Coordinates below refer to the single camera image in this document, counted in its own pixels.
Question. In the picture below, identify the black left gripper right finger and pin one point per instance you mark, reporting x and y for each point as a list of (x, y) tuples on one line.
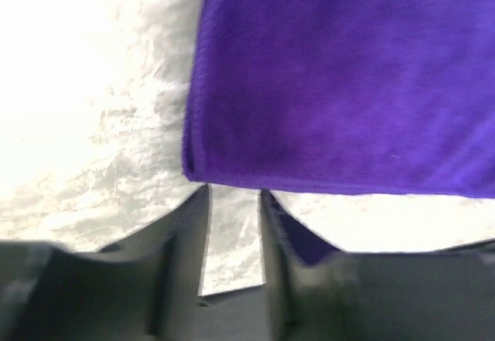
[(316, 291)]

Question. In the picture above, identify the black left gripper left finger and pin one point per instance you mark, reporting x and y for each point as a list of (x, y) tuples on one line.
[(142, 287)]

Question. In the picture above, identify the purple towel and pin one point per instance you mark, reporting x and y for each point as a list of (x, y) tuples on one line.
[(344, 96)]

